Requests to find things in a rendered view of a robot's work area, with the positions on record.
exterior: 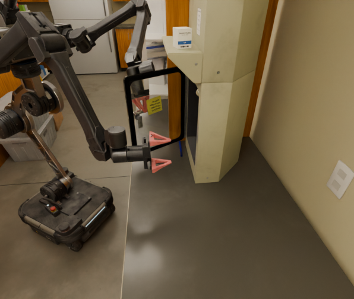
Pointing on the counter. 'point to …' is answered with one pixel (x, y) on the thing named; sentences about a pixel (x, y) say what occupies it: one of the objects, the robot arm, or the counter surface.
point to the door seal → (131, 104)
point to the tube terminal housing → (224, 80)
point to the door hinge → (186, 106)
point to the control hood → (185, 59)
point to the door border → (149, 78)
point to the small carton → (182, 37)
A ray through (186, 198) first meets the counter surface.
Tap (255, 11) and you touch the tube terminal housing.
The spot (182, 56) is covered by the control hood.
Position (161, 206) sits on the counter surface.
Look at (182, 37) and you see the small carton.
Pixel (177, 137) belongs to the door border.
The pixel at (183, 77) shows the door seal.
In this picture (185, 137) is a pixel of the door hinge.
